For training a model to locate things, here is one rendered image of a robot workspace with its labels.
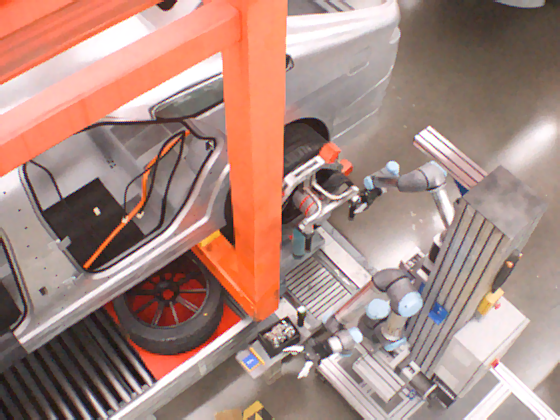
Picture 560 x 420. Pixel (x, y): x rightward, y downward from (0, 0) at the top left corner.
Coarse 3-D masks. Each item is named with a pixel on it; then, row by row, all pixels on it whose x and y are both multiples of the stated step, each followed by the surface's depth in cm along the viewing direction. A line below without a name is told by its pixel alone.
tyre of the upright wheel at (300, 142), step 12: (288, 132) 377; (300, 132) 380; (312, 132) 386; (288, 144) 371; (300, 144) 372; (312, 144) 375; (324, 144) 380; (288, 156) 367; (300, 156) 368; (312, 156) 377; (288, 168) 367
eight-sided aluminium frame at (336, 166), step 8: (312, 160) 373; (320, 160) 373; (336, 160) 391; (304, 168) 371; (312, 168) 370; (336, 168) 388; (288, 176) 366; (296, 176) 370; (304, 176) 367; (288, 184) 366; (296, 184) 366; (288, 192) 367; (328, 192) 414; (328, 200) 411; (304, 216) 413; (288, 224) 408; (288, 232) 403
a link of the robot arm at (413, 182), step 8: (368, 176) 385; (376, 176) 379; (384, 176) 372; (392, 176) 365; (400, 176) 355; (408, 176) 350; (416, 176) 347; (368, 184) 383; (376, 184) 378; (384, 184) 370; (392, 184) 362; (400, 184) 353; (408, 184) 349; (416, 184) 347; (424, 184) 347
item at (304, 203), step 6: (294, 198) 389; (300, 198) 385; (306, 198) 383; (318, 198) 384; (300, 204) 385; (306, 204) 383; (312, 204) 381; (324, 204) 382; (300, 210) 388; (306, 210) 383; (312, 210) 380; (306, 216) 386; (318, 222) 384
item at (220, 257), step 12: (216, 240) 394; (204, 252) 389; (216, 252) 390; (228, 252) 390; (204, 264) 402; (216, 264) 385; (228, 264) 377; (216, 276) 395; (228, 276) 381; (228, 288) 389
